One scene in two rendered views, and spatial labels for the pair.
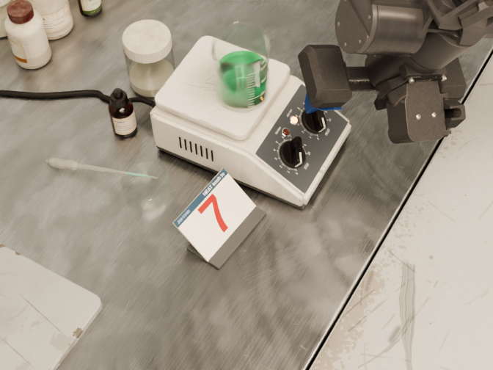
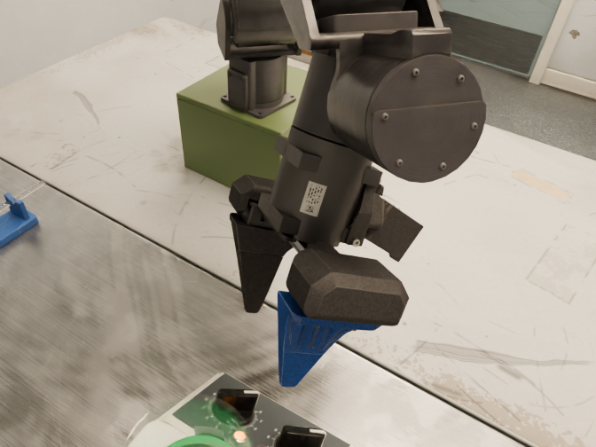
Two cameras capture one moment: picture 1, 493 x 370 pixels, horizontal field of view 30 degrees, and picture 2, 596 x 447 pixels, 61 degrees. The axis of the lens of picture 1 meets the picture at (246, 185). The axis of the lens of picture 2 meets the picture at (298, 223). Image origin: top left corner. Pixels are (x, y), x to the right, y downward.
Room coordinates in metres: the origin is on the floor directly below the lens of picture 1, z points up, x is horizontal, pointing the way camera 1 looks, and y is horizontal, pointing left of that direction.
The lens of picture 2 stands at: (0.65, 0.10, 1.32)
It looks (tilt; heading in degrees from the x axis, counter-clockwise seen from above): 44 degrees down; 267
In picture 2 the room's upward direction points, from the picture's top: 4 degrees clockwise
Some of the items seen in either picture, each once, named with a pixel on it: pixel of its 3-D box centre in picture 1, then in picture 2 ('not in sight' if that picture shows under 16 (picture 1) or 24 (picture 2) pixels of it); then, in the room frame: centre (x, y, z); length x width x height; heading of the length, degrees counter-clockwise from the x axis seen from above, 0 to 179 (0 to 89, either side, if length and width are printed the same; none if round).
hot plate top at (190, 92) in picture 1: (223, 85); not in sight; (0.71, 0.02, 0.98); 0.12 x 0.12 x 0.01; 60
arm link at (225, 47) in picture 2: not in sight; (262, 24); (0.68, -0.43, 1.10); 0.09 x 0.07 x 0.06; 16
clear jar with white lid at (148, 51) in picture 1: (150, 59); not in sight; (0.79, 0.11, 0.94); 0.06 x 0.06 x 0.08
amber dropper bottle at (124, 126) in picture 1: (121, 109); not in sight; (0.72, 0.15, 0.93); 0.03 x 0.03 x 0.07
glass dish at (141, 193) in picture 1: (146, 186); not in sight; (0.62, 0.11, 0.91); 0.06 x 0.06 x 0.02
